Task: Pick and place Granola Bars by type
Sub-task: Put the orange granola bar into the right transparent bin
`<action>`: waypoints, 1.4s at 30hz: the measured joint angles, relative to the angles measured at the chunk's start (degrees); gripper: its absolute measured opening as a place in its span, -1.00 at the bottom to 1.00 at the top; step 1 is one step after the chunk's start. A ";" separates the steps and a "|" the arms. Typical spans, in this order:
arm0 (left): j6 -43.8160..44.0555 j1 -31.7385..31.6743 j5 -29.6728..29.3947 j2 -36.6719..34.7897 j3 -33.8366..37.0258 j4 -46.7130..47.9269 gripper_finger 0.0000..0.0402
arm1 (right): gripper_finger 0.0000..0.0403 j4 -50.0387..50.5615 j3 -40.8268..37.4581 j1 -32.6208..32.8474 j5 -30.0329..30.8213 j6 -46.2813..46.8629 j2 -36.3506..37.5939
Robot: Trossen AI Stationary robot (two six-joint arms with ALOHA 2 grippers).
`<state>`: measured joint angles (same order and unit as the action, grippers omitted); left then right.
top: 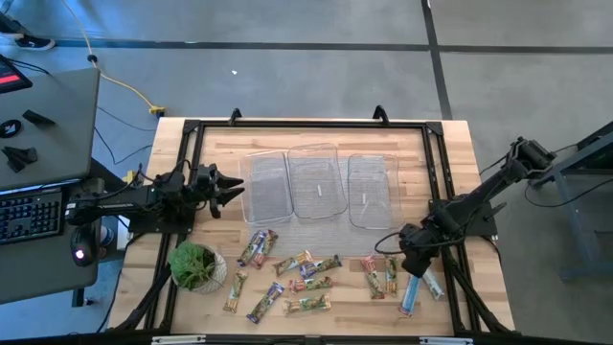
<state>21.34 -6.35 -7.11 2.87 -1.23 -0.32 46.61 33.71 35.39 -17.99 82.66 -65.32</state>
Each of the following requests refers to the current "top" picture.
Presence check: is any black flat bar piece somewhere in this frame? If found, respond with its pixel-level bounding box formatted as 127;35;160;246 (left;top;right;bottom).
21;108;57;128

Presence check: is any black bracket piece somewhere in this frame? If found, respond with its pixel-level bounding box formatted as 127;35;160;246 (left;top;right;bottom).
0;145;39;174

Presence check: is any red wrapper granola bar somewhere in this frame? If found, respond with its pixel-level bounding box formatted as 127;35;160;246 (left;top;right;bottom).
360;255;386;301
250;229;279;270
288;276;333;294

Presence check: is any person's shoe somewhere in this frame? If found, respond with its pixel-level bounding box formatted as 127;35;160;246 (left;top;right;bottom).
13;34;57;52

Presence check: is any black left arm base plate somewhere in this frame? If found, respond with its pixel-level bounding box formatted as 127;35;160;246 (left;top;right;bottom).
126;210;195;235

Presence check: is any grey side desk panel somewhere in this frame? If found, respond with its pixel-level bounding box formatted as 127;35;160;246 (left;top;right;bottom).
0;66;102;192

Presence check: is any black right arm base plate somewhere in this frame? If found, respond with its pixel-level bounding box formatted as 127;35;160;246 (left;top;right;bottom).
427;197;500;240

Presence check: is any yellow cable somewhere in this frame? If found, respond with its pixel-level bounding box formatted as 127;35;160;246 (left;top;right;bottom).
60;0;159;112

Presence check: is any black computer mouse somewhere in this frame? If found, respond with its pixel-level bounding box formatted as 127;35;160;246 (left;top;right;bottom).
70;223;101;267

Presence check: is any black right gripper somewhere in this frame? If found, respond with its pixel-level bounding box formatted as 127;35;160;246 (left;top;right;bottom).
398;222;435;279

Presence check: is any black floor cable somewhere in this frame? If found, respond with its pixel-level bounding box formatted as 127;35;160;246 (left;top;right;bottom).
93;104;158;167

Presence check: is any grey side desk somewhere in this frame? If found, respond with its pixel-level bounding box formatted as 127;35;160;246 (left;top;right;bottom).
0;177;105;307

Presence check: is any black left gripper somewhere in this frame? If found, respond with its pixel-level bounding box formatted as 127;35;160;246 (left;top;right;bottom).
190;163;245;219

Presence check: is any black round disc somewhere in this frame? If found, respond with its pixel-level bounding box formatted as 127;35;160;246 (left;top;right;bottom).
0;118;23;140

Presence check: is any tablet with red screen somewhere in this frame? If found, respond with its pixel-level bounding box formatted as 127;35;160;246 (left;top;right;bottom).
0;53;34;95

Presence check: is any green plant in woven pot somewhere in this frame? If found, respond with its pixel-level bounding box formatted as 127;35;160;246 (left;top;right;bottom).
167;240;229;295

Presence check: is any clear plastic bin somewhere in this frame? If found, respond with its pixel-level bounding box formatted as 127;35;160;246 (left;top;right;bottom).
347;152;404;230
286;142;350;220
238;149;294;225

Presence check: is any blue-grey metal table frame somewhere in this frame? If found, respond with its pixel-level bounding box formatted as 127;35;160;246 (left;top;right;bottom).
529;119;613;282

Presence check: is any black keyboard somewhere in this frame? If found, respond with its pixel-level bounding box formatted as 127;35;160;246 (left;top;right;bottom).
0;187;66;246

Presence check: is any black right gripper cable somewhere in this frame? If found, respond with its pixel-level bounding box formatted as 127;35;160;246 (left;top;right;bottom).
374;231;408;255

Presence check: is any white metal bracket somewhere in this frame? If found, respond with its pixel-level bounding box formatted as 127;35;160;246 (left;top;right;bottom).
420;336;475;345
151;334;207;345

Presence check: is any black hanging cable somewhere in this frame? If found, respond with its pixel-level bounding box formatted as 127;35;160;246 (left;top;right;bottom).
524;176;613;210

